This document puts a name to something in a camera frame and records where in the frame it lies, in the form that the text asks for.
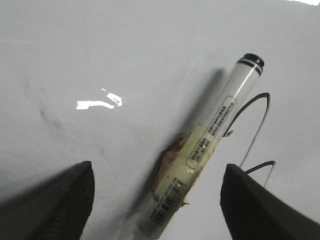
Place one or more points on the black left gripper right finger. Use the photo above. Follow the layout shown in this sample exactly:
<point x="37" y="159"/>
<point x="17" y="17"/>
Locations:
<point x="253" y="213"/>

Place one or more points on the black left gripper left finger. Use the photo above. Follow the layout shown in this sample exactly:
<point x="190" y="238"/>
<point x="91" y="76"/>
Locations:
<point x="56" y="207"/>

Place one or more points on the white whiteboard marker pen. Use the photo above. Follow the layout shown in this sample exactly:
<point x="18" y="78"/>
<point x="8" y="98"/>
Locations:
<point x="182" y="165"/>

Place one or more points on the white whiteboard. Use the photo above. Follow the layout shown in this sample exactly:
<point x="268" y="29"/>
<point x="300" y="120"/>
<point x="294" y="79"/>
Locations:
<point x="115" y="81"/>

